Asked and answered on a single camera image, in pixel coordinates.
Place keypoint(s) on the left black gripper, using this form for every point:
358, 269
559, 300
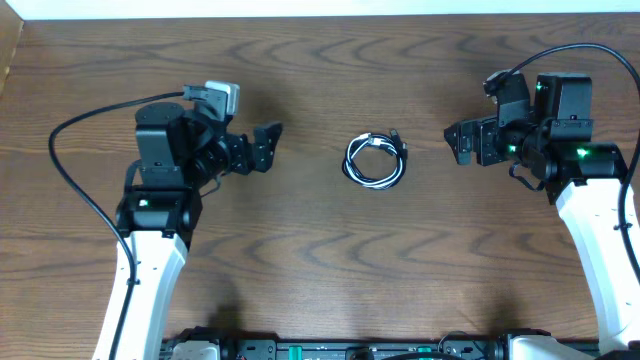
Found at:
265, 148

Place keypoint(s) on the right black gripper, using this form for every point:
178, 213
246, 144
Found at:
484, 131

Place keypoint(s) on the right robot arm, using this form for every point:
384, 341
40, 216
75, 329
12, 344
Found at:
548, 131

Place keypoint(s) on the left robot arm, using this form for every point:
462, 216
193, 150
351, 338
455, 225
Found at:
180, 152

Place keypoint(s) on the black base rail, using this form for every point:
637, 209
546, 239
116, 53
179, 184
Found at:
205, 343

